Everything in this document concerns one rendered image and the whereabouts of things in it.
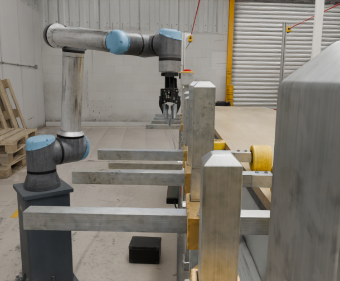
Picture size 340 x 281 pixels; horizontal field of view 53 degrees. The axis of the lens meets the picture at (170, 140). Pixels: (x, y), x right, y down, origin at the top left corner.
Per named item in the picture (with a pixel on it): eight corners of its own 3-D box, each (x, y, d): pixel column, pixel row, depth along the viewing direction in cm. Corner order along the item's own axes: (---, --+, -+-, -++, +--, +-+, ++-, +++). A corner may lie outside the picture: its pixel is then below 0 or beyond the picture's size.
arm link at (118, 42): (33, 20, 168) (121, 25, 125) (56, 24, 177) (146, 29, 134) (32, 45, 171) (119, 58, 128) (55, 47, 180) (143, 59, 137)
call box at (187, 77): (180, 86, 176) (180, 71, 175) (180, 86, 183) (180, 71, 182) (194, 86, 176) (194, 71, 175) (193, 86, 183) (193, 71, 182)
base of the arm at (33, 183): (28, 194, 172) (27, 175, 171) (20, 184, 188) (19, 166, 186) (65, 187, 183) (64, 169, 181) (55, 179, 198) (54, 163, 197)
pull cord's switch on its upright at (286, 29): (278, 125, 379) (285, 22, 361) (275, 124, 394) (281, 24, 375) (286, 125, 379) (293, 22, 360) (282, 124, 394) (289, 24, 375)
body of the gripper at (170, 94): (159, 103, 134) (159, 72, 132) (160, 102, 143) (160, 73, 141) (179, 103, 134) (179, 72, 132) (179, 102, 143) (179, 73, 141)
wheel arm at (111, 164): (108, 173, 130) (108, 161, 129) (110, 170, 133) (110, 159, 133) (223, 174, 129) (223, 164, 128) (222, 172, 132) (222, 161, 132)
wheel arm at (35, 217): (22, 231, 54) (20, 209, 54) (32, 222, 58) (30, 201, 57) (340, 238, 53) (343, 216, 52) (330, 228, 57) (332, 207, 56)
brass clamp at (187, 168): (181, 195, 75) (182, 173, 74) (181, 178, 89) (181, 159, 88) (209, 195, 75) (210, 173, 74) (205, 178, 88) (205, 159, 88)
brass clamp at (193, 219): (183, 250, 51) (183, 218, 50) (182, 215, 64) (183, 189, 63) (224, 251, 50) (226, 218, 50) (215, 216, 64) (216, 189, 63)
